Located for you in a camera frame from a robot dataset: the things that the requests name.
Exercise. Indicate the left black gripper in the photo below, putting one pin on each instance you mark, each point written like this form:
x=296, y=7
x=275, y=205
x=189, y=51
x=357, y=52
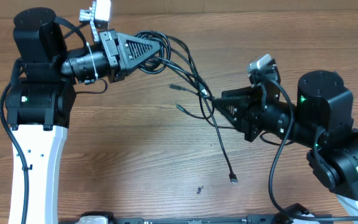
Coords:
x=112, y=41

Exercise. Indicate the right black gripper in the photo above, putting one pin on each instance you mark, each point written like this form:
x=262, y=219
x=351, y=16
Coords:
x=255, y=112

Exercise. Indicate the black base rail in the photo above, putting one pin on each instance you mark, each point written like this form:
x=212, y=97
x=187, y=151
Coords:
x=108, y=217

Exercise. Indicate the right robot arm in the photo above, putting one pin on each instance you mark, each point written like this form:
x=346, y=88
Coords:
x=320, y=119

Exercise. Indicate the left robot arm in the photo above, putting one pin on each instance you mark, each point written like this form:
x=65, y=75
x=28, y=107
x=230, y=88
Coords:
x=35, y=106

